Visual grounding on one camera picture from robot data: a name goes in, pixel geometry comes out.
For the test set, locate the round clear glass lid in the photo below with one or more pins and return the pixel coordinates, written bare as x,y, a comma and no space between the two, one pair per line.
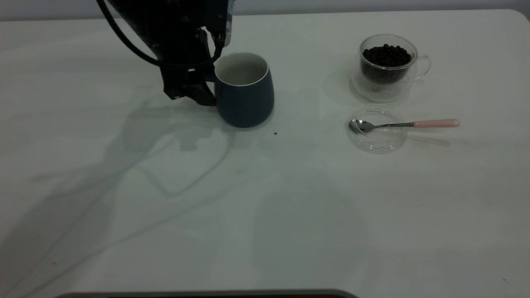
379,144

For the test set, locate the dark coffee beans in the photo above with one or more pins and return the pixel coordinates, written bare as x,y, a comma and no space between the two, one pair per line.
387,58

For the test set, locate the silver black wrist camera box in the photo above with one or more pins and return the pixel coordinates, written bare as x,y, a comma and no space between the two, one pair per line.
219,18

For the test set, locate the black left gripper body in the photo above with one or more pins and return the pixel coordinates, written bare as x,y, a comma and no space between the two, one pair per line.
180,76

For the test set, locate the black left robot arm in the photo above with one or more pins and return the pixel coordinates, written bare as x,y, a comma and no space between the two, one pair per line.
157,16

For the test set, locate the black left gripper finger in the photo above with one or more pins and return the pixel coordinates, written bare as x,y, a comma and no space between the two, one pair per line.
209,74
201,95

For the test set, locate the dark grey ceramic mug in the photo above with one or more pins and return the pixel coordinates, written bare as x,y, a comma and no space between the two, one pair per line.
246,103

